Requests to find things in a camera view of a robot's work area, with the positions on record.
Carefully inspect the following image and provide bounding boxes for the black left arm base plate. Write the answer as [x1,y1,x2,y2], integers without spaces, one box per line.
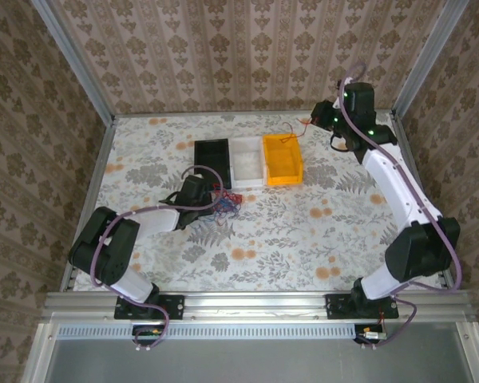
[115,294,184,320]

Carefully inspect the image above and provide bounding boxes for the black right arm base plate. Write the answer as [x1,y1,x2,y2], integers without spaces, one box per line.
[326,293,399,320]

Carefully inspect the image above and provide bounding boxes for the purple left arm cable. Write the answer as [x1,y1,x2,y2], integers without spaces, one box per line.
[89,167,224,352]

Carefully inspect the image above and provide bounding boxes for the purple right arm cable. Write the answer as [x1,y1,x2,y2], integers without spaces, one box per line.
[338,63,463,350]

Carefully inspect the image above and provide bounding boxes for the thin red cable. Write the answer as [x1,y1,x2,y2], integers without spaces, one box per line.
[279,117,315,144]
[223,191,244,219]

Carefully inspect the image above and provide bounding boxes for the floral tablecloth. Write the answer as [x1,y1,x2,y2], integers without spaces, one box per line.
[69,113,450,292]

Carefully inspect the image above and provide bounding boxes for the aluminium frame post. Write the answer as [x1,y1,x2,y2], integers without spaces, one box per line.
[34,0,117,125]
[390,0,462,116]

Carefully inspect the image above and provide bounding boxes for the yellow plastic bin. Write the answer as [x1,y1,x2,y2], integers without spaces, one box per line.
[262,133,304,188]

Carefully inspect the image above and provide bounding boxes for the thin blue cable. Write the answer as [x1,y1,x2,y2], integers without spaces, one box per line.
[211,193,240,224]

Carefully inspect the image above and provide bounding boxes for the white plastic tray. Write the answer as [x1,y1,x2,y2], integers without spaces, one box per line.
[228,137,269,189]

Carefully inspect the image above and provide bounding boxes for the black plastic tray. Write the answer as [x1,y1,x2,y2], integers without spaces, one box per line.
[193,138,235,188]

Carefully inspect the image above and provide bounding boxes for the white slotted cable duct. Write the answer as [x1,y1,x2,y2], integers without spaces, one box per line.
[57,322,384,341]

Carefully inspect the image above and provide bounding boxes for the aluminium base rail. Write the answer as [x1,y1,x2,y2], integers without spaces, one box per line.
[43,290,473,321]

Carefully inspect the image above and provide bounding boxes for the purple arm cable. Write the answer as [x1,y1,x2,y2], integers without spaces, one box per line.
[338,63,463,350]
[89,167,224,352]

